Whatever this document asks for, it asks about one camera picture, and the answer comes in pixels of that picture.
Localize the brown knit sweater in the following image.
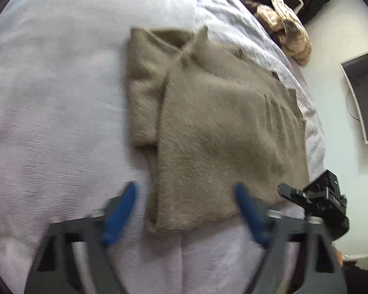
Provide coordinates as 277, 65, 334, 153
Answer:
126, 26, 310, 236

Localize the beige striped cloth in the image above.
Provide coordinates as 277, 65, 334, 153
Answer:
225, 0, 313, 67

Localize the wall-mounted screen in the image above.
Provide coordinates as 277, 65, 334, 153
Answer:
339, 50, 368, 144

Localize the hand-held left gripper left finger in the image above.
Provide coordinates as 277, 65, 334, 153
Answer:
24, 182, 139, 294

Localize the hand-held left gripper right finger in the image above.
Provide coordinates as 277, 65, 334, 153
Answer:
233, 183, 348, 294

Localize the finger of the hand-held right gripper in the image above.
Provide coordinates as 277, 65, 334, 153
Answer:
277, 183, 307, 207

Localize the thin wall cable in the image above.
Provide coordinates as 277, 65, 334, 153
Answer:
348, 90, 361, 121

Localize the white bed sheet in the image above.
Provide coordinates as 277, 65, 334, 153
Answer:
0, 0, 327, 294

